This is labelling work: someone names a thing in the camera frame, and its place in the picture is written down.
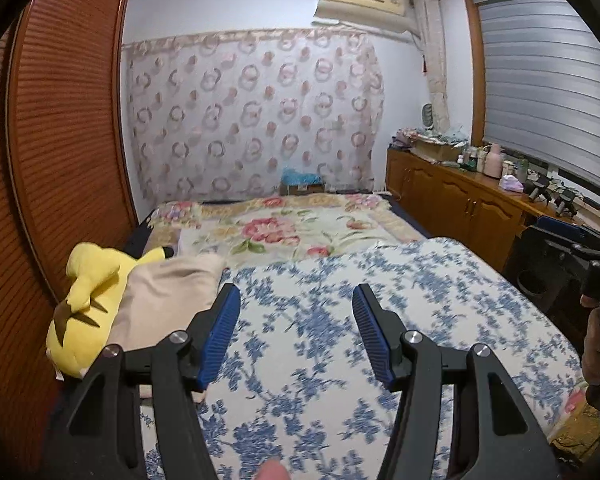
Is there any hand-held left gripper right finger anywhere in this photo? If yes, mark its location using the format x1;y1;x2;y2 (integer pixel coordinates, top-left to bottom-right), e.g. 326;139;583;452
352;283;563;480

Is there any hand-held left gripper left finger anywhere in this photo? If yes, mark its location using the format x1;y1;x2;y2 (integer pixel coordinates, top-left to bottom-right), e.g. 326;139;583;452
40;282;242;480

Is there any beige printed t-shirt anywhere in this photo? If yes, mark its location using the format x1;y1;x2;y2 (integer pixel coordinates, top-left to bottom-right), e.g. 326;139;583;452
111;252;228;401

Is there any person's right hand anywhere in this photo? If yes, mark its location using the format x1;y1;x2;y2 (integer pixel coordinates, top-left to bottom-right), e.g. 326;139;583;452
580;294;600;386

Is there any person's left hand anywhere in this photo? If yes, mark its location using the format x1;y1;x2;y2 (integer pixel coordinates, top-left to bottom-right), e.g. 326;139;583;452
256;461;289;480

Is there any black device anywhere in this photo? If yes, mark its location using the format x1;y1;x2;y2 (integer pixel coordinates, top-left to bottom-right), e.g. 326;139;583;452
525;176;551;201
552;190;579;218

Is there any blue floral bedsheet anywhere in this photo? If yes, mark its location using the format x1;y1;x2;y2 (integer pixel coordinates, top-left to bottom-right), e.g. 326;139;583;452
140;236;588;480

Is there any pink bottle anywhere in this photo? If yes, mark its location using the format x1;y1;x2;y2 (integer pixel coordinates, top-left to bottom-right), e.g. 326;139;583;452
482;143;503;178

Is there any wooden cabinet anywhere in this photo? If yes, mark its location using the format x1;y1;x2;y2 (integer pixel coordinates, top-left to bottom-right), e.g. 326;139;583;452
385;146;581;273

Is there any pink floral blanket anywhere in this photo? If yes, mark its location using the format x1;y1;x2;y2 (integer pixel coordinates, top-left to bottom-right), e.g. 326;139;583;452
147;192;431;266

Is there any yellow plush toy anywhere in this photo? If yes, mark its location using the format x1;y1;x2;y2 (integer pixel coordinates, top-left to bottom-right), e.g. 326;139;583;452
46;242;176;378

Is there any cardboard box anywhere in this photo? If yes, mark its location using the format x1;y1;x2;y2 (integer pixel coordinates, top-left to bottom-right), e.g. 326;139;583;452
411;139;463;162

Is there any blue cloth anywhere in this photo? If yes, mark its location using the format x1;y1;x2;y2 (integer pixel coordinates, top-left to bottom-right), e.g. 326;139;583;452
280;167;323;187

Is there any small round fan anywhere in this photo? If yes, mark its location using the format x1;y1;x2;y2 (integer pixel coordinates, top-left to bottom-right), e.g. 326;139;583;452
421;102;441;131

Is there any patterned cloth pile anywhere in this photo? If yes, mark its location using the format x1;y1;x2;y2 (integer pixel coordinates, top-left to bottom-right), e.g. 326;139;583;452
392;127;423;148

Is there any beige lace drape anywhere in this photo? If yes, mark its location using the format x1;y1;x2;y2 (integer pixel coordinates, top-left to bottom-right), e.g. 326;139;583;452
412;0;451;133

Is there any circle patterned sheer curtain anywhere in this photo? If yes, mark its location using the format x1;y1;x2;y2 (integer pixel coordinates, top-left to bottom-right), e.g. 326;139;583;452
121;29;385;206

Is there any wooden louvered wardrobe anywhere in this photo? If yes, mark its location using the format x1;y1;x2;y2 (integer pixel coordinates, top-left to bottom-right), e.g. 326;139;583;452
0;0;140;461

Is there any beige air conditioner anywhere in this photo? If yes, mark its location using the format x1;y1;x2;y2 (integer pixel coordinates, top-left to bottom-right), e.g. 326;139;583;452
312;0;413;36

